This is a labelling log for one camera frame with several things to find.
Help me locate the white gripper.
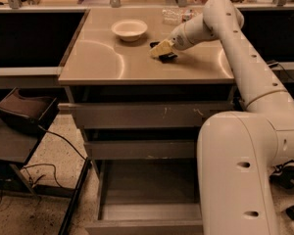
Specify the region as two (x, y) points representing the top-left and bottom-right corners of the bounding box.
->
(150, 25), (197, 58)

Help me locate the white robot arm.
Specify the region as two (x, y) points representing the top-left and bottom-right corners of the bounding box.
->
(150, 0), (294, 235)

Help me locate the grey drawer cabinet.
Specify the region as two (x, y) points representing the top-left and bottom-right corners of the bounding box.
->
(58, 6), (239, 168)

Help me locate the grey top drawer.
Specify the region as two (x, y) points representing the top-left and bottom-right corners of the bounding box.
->
(71, 101), (233, 129)

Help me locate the grey drawer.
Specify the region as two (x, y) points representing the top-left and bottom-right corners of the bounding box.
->
(85, 159), (203, 235)
(71, 101), (233, 129)
(84, 140), (196, 160)

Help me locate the grey middle drawer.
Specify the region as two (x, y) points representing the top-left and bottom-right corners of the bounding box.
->
(84, 140), (196, 160)

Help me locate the grey bottom drawer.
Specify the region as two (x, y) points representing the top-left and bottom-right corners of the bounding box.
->
(85, 159), (203, 235)

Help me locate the clear plastic water bottle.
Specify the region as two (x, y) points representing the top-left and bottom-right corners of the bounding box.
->
(162, 8), (198, 25)

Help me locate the white bowl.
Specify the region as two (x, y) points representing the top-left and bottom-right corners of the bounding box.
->
(111, 20), (148, 42)

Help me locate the black power adapter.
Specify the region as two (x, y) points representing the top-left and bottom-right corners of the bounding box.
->
(267, 60), (279, 69)

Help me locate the black vr headset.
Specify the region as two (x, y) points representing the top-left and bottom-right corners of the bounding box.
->
(0, 88), (59, 136)

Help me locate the black sneaker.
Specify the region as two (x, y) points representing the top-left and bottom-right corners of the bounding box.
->
(269, 160), (294, 189)

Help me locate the dark side table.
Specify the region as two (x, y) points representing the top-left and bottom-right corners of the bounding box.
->
(0, 119), (90, 235)

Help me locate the black headset cable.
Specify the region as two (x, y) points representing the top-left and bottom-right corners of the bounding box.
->
(23, 124), (89, 189)

